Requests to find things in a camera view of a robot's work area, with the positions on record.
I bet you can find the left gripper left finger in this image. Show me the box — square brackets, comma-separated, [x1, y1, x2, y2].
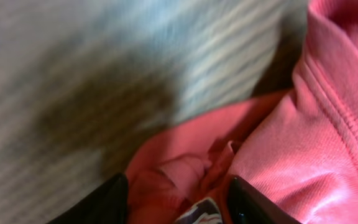
[48, 173, 129, 224]

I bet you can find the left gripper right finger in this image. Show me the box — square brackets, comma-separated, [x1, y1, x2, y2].
[227, 175, 300, 224]

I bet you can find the red t-shirt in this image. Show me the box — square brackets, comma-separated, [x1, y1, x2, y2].
[126, 1, 358, 223]

